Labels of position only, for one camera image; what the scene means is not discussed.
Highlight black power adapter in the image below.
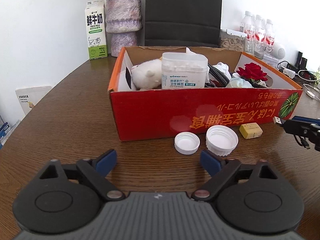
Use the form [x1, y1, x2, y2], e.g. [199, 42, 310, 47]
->
[285, 62, 299, 73]

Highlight black paper bag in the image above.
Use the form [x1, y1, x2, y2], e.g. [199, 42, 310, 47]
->
[144, 0, 223, 48]

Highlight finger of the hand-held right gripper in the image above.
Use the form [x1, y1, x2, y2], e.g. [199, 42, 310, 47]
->
[284, 116, 320, 135]
[310, 131, 320, 152]

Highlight red fabric rose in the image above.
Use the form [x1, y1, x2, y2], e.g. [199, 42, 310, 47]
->
[236, 63, 268, 88]

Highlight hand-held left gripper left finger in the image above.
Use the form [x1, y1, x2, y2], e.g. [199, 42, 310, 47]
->
[38, 149, 125, 202]

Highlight small white bottle cap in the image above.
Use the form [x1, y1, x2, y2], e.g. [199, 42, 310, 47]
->
[174, 132, 200, 155]

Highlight white round speaker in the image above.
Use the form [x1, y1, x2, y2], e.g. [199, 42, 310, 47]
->
[272, 44, 286, 60]

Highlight white green milk carton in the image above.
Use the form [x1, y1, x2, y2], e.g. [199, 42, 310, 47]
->
[85, 0, 108, 60]

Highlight black and red gadget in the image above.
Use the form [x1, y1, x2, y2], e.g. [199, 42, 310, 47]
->
[297, 70, 317, 83]

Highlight black USB cable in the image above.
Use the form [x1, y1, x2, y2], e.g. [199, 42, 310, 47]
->
[272, 116, 312, 150]

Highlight white plush sheep toy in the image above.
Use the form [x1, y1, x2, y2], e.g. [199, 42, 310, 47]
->
[131, 59, 163, 91]

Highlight blue white boxes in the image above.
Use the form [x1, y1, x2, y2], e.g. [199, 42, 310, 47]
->
[0, 115, 22, 150]

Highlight black upright device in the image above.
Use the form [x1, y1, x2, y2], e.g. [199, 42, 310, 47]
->
[296, 51, 308, 68]

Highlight black braided cable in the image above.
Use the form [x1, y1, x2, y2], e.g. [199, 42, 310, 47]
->
[207, 64, 230, 88]

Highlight clear cotton swab box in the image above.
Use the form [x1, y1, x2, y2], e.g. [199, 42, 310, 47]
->
[161, 52, 209, 89]

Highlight clear water bottle red label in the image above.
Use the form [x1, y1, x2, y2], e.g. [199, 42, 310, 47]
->
[262, 19, 275, 55]
[240, 11, 254, 55]
[252, 14, 265, 58]

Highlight purple white textured vase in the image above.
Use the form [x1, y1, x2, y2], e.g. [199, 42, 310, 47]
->
[105, 0, 143, 57]

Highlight white cable with round puck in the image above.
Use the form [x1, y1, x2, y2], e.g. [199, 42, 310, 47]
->
[302, 84, 320, 99]

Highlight red cardboard box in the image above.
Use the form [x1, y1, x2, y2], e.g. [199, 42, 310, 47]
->
[107, 46, 303, 142]

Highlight white printed tin box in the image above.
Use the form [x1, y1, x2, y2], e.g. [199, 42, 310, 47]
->
[262, 54, 280, 67]

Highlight white tissue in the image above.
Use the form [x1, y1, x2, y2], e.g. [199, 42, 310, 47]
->
[216, 62, 232, 80]

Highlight yellow soap block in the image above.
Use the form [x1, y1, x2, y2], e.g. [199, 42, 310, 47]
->
[239, 122, 263, 140]

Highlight clear container of seeds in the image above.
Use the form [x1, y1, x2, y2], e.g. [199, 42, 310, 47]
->
[219, 28, 247, 53]

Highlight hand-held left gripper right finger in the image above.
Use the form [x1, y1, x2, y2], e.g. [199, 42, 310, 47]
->
[192, 150, 278, 201]

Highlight large white bottle cap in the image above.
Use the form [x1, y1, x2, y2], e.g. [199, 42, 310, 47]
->
[206, 125, 239, 157]

